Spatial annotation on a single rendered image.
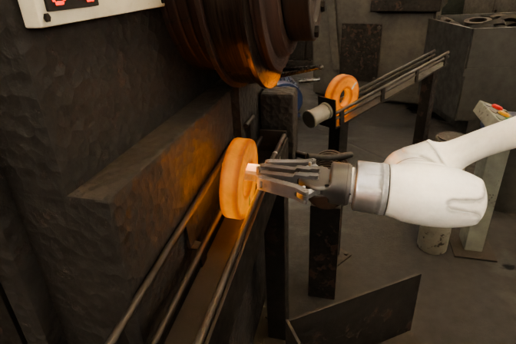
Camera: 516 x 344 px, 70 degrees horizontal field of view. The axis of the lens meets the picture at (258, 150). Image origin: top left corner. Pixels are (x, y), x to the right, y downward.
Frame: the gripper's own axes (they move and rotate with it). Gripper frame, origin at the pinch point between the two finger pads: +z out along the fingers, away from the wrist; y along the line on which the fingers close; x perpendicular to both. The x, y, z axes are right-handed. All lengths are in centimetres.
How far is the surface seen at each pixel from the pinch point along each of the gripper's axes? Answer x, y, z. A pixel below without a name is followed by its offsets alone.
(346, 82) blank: 0, 69, -17
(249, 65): 19.4, 2.1, -1.1
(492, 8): -2, 423, -162
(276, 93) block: 3.0, 40.1, 1.5
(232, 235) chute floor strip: -12.3, -3.9, 0.8
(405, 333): -14.3, -16.8, -30.1
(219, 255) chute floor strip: -12.8, -9.3, 1.4
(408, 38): -17, 277, -62
